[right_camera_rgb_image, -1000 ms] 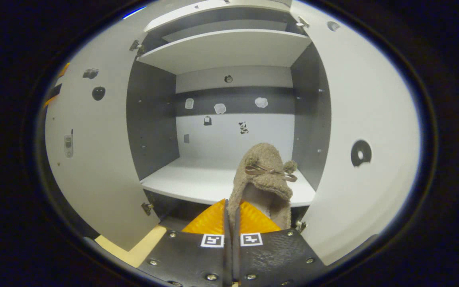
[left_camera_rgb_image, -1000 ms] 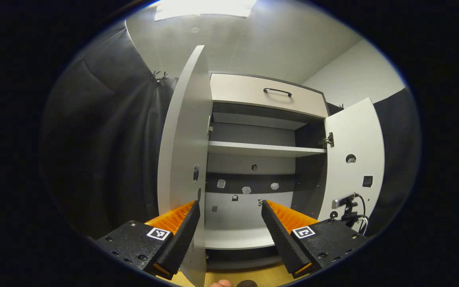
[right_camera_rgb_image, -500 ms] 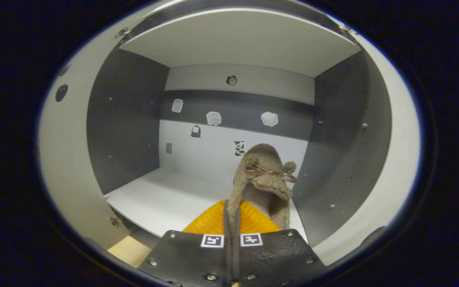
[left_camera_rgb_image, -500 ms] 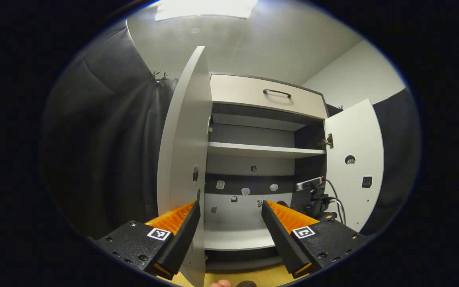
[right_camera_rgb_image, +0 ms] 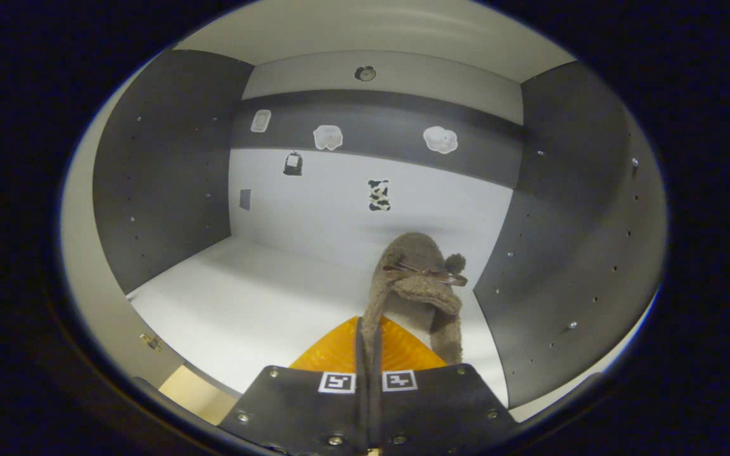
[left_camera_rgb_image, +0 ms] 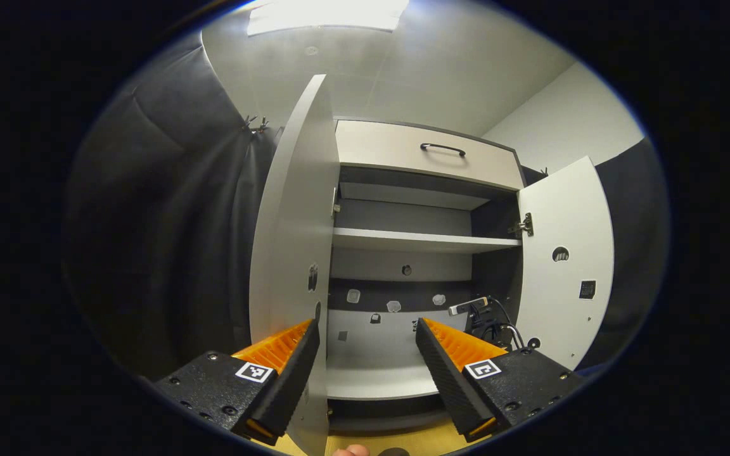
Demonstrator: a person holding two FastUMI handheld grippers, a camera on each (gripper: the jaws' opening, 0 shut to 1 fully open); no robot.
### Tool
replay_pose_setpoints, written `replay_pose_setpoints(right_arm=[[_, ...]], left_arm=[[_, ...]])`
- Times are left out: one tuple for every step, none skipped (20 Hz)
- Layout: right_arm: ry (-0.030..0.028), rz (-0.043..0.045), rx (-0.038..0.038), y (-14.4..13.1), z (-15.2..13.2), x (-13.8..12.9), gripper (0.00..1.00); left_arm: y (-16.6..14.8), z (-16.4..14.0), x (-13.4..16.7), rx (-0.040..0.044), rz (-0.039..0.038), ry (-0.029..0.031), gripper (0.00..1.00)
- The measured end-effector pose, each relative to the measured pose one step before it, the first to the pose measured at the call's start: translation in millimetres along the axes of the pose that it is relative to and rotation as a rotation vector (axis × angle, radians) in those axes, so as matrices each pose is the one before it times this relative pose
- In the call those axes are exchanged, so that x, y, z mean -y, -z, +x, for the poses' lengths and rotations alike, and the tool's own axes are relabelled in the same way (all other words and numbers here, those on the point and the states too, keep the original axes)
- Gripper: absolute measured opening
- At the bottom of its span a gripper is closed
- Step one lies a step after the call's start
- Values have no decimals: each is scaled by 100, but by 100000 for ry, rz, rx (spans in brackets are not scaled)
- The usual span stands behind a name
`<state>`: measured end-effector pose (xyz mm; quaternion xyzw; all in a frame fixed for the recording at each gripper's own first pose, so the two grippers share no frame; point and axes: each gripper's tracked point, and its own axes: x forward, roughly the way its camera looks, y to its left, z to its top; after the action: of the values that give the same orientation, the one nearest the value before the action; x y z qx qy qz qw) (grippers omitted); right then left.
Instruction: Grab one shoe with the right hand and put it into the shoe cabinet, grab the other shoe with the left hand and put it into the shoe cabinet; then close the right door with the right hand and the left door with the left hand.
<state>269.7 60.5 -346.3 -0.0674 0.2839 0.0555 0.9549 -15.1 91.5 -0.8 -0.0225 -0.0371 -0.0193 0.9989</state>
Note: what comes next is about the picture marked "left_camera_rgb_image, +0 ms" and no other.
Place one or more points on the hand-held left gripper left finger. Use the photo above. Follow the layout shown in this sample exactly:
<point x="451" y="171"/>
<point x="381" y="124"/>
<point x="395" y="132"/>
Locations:
<point x="289" y="380"/>

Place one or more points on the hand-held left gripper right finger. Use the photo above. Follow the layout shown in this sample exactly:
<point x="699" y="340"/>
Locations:
<point x="447" y="380"/>

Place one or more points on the white door with cherry sticker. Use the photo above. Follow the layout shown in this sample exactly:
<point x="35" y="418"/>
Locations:
<point x="568" y="215"/>

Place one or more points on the white door with camera sticker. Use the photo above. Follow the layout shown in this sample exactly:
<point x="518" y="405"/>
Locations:
<point x="289" y="221"/>

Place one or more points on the metal door hinge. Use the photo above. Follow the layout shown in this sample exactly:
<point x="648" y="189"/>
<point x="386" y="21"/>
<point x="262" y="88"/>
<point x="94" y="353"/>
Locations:
<point x="336" y="207"/>
<point x="523" y="226"/>

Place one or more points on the white cabinet shelf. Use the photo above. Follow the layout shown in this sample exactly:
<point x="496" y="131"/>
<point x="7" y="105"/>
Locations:
<point x="403" y="240"/>

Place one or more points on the white cabinet drawer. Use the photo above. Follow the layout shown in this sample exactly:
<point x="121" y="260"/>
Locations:
<point x="377" y="149"/>

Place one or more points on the black backdrop cloth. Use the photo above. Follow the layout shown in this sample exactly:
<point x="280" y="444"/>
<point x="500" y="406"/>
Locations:
<point x="168" y="221"/>

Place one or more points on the ceiling light panel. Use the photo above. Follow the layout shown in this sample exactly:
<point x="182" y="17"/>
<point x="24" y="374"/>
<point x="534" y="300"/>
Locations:
<point x="327" y="16"/>

